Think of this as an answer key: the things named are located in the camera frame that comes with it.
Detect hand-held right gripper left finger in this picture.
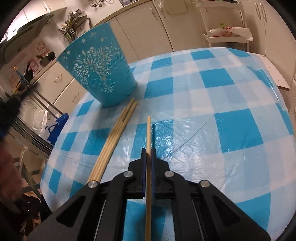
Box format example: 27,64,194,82
27,148,147,241

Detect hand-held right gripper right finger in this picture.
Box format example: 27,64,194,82
151,148,271,241

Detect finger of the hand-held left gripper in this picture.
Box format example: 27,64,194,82
0,84,38,139

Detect single wooden chopstick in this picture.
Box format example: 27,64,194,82
145,116,153,241

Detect bundle of wooden chopsticks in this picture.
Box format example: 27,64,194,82
87,98,138,183

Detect blue perforated plastic basket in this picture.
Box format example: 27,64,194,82
57,22,137,107

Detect person's left hand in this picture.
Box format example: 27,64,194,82
0,149,24,202

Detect translucent white plastic bag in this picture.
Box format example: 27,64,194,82
35,109,50,142

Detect black frying pan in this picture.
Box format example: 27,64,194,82
24,62,38,81

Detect blue shopping bag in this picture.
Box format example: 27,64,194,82
46,113,69,142

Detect cream and grey shelf rack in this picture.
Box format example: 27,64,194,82
14,139,47,200

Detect blue white checked tablecloth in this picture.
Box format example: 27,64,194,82
39,46,289,241

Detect steel range hood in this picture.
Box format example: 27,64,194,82
5,13,55,62

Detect black utensil and spice rack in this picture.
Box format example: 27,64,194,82
58,9,89,42

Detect cream kitchen base cabinets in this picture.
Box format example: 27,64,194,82
14,0,296,116

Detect white wooden stool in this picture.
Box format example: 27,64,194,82
261,54,290,91

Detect red and white plastic bag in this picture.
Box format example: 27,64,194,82
208,26,253,41

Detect hanging clear plastic bag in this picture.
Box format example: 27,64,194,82
162,0,188,15

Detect white rolling cart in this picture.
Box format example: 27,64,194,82
199,0,253,52

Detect metal sliding door frame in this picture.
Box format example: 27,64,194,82
5,88,66,160

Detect blue handled mop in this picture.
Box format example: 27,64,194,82
14,67,65,116

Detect red paper wall stickers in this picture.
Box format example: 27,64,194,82
7,40,47,86

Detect cream wall cabinets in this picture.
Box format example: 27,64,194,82
23,0,67,24

